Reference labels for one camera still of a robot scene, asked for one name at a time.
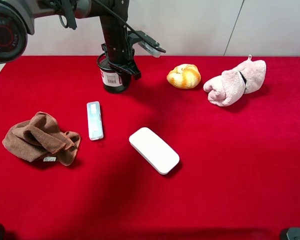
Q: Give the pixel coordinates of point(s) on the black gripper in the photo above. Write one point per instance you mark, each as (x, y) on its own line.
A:
(118, 49)

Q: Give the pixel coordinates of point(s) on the black mesh pen cup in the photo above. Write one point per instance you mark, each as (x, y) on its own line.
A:
(110, 77)

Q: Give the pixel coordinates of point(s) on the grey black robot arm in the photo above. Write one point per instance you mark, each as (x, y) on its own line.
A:
(17, 23)

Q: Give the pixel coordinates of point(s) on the orange white plush bread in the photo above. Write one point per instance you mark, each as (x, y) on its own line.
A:
(184, 76)

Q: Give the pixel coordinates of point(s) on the clear toothbrush travel case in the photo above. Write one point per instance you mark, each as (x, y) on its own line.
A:
(94, 121)

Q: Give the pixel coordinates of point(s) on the white flat plastic case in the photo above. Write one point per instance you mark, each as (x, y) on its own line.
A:
(155, 150)

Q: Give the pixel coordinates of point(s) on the pink rolled towel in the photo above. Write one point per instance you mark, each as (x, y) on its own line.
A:
(227, 88)

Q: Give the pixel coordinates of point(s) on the brown crumpled cloth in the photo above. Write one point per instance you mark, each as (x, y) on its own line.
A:
(40, 139)

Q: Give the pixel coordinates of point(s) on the dark base corner right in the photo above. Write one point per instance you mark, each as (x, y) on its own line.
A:
(292, 233)

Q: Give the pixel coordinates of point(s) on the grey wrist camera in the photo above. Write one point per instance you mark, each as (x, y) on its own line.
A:
(146, 42)

